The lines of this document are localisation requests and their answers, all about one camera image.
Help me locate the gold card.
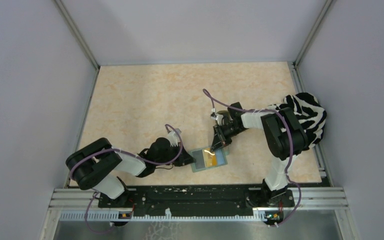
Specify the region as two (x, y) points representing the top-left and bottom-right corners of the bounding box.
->
(203, 151), (218, 168)

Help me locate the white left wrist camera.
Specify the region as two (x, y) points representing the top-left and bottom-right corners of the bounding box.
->
(165, 128), (183, 147)

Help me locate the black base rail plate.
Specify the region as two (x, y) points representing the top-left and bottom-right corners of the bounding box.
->
(98, 184), (295, 217)

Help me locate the aluminium frame rail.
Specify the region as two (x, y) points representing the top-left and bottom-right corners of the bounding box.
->
(49, 185), (349, 210)

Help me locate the cream oval card tray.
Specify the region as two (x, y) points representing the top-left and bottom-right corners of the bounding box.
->
(215, 110), (231, 125)

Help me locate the thin card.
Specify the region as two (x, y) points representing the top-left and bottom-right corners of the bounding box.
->
(191, 148), (205, 168)

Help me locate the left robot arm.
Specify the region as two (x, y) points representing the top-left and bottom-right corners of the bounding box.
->
(65, 136), (195, 207)

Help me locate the zebra striped cloth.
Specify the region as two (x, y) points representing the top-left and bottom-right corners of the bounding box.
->
(266, 92), (327, 151)

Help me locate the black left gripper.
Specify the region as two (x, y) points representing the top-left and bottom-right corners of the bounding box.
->
(155, 141), (196, 167)

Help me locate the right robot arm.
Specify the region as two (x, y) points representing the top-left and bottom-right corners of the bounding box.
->
(210, 102), (308, 206)

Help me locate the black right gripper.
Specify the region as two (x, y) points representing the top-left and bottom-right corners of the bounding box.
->
(210, 122), (247, 153)

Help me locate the green card holder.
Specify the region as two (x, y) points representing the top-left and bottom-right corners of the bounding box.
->
(188, 147), (228, 173)

